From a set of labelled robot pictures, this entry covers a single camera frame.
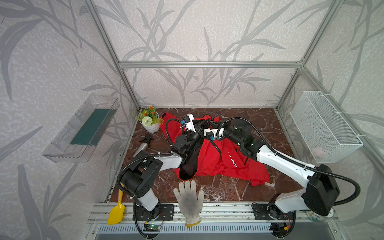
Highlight red jacket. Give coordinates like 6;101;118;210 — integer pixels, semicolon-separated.
160;113;270;186

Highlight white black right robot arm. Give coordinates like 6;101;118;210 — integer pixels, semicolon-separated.
205;127;340;220

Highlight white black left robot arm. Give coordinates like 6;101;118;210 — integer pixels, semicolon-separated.
117;132;204;212

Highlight white ribbed flower pot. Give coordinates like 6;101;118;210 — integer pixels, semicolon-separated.
141;116;160;133

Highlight silver spray bottle black nozzle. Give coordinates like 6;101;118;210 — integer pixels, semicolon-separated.
133;135;153;158

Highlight artificial green flower plant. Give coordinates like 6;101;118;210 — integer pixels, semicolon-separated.
135;106;164;127

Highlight white knit work glove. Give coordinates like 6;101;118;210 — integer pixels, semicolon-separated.
173;180;205;228

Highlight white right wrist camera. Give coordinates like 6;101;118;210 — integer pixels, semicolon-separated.
204;129;218;141

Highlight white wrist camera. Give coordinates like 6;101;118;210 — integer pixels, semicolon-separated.
181;114;196;133
204;129;218;141

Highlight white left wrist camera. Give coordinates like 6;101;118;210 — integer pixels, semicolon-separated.
181;114;196;133

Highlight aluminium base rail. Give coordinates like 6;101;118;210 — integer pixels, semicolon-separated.
82;202;340;240

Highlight white wire mesh basket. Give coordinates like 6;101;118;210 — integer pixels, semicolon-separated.
291;91;364;164

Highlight yellow handled tool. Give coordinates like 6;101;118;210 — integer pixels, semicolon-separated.
107;190;125;225

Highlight clear acrylic wall shelf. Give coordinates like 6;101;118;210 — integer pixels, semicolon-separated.
42;94;120;163

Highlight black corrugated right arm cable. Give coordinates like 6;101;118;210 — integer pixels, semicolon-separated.
215;116;361;207

